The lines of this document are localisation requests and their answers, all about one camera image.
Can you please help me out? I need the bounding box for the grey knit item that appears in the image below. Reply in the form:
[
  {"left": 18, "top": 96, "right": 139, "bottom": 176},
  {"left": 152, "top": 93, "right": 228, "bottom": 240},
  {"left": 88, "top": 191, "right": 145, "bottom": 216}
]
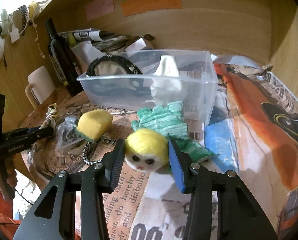
[{"left": 55, "top": 116, "right": 84, "bottom": 151}]

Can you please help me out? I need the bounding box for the black white braided cord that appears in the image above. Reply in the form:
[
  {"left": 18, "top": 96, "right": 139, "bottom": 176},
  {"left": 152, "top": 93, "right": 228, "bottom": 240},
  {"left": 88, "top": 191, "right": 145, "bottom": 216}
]
[{"left": 82, "top": 135, "right": 117, "bottom": 166}]

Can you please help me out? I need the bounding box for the yellow felt sponge ball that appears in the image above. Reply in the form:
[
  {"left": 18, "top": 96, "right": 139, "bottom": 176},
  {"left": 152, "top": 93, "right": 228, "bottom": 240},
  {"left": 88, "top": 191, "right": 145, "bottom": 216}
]
[{"left": 76, "top": 109, "right": 113, "bottom": 141}]

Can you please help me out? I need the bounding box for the yellow head felt doll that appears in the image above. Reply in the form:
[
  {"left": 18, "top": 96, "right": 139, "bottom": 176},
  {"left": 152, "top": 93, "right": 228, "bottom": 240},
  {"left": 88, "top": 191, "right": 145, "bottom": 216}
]
[{"left": 125, "top": 101, "right": 214, "bottom": 172}]

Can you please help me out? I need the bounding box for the white cloth pouch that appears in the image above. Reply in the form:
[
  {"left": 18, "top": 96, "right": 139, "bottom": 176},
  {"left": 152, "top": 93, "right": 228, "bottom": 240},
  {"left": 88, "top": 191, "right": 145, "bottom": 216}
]
[{"left": 150, "top": 55, "right": 187, "bottom": 106}]

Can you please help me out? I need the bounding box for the black fabric headband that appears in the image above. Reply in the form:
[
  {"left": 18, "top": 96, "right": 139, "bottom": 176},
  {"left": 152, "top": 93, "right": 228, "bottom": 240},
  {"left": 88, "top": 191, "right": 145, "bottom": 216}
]
[{"left": 85, "top": 55, "right": 145, "bottom": 97}]

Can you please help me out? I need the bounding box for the clear plastic storage bin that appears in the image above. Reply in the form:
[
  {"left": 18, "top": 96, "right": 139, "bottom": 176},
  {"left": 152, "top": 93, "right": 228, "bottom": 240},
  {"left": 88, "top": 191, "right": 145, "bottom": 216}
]
[{"left": 78, "top": 50, "right": 218, "bottom": 125}]

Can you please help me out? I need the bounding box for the white mug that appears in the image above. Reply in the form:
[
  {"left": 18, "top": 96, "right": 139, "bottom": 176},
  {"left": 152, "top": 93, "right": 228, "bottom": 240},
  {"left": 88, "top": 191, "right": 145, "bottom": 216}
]
[{"left": 25, "top": 66, "right": 56, "bottom": 109}]

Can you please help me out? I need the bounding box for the newspaper print table mat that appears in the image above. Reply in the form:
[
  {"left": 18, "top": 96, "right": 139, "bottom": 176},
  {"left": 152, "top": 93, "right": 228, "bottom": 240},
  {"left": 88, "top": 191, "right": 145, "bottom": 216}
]
[{"left": 19, "top": 91, "right": 190, "bottom": 239}]

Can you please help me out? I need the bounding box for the dark wine bottle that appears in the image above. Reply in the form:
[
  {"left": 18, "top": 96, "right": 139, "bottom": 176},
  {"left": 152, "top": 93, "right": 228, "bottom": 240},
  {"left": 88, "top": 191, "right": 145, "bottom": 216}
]
[{"left": 45, "top": 18, "right": 83, "bottom": 97}]

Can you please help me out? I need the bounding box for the orange poster paper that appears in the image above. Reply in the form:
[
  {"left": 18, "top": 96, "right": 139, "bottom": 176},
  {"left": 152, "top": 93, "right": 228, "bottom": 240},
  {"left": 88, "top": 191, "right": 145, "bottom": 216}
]
[{"left": 204, "top": 63, "right": 298, "bottom": 239}]

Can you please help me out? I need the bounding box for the stack of newspapers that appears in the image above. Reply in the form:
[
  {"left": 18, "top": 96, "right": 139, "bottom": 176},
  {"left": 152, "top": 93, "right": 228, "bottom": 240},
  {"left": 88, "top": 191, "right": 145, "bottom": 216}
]
[{"left": 58, "top": 28, "right": 139, "bottom": 54}]

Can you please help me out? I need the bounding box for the pink sticky note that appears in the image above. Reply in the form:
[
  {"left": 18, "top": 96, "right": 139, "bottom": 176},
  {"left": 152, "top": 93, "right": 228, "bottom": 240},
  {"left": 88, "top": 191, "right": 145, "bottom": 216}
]
[{"left": 85, "top": 0, "right": 115, "bottom": 21}]

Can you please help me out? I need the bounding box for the orange sticky note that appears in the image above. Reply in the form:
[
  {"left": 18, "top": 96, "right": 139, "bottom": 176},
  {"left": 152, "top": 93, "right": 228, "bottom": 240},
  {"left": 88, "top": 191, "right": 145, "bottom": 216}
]
[{"left": 121, "top": 0, "right": 182, "bottom": 17}]

